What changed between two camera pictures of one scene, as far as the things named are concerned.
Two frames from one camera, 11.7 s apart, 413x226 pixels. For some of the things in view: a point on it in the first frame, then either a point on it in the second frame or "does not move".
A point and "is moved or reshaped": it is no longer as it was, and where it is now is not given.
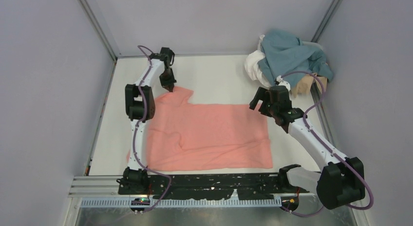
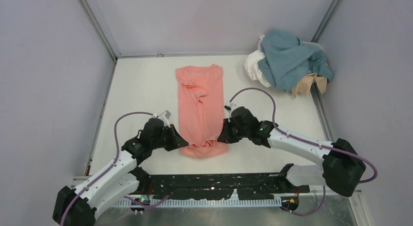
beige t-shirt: [305, 84] does not move
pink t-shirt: [177, 135] is moved or reshaped
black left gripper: [166, 77] → [168, 137]
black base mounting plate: [207, 186] does not move
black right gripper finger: [261, 94] → [228, 135]
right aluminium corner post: [336, 2] does not move
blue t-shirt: [284, 53] does not move
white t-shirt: [254, 69] does not move
